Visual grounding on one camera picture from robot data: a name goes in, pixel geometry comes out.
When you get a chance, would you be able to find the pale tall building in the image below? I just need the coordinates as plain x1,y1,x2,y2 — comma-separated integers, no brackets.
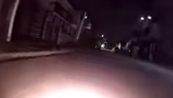
129,21,162,62

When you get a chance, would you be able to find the building with fence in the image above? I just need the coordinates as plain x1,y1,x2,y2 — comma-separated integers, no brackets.
14,0,93,51

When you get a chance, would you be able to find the pale concrete kerb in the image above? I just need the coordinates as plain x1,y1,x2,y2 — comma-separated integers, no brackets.
0,36,77,81

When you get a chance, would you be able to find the dark asphalt road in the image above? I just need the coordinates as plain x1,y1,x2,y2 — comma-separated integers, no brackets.
0,34,173,98

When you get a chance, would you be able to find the pale leaning pole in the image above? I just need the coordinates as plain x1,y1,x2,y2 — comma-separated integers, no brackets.
5,0,25,44

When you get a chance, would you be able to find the street lamp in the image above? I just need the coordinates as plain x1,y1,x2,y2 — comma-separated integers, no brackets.
138,13,154,23

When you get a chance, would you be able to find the thin pale pole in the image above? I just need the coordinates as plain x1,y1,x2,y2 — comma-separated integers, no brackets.
74,11,89,43

